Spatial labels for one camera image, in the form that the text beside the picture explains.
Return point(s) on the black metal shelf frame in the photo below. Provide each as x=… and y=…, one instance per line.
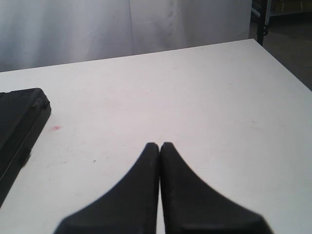
x=264, y=10

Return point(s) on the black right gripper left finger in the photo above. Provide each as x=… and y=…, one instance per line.
x=130, y=207

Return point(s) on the black plastic tool case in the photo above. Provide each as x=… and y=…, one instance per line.
x=23, y=115

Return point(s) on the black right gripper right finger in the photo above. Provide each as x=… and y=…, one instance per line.
x=190, y=206

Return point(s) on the white backdrop cloth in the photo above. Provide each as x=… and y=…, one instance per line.
x=36, y=33

